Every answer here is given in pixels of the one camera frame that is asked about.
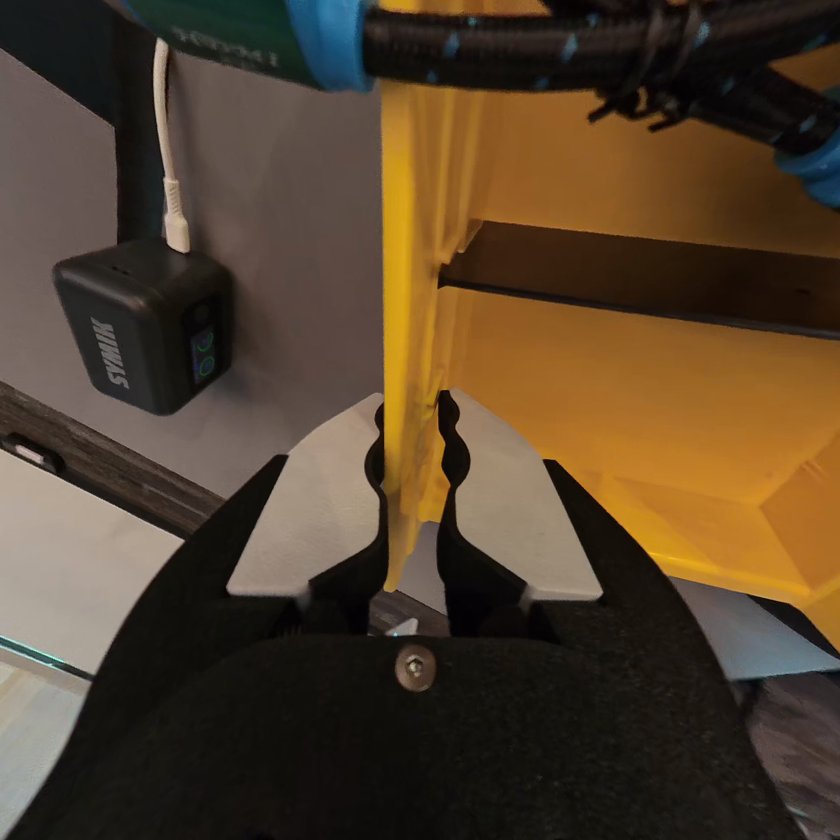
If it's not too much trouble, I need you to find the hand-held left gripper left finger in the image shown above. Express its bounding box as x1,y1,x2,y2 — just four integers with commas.
226,392,389,636

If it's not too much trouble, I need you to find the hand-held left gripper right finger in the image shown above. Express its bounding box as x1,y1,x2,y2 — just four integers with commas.
436,389,605,636

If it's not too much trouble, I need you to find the yellow divided plastic bin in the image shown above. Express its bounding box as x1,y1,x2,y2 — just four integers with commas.
381,0,840,647

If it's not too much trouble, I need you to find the thick braided HDMI cable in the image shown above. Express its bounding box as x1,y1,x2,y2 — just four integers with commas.
121,0,840,211

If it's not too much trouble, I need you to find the black bin divider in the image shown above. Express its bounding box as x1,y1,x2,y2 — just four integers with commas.
438,222,840,341

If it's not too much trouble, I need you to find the black power bank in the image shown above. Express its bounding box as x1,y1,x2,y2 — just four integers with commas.
52,238,235,416

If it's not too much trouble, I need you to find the black floor outlet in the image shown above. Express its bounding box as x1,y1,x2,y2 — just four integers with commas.
0,432,65,475

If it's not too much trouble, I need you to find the black table strip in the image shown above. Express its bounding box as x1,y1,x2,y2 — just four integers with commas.
0,0,165,245

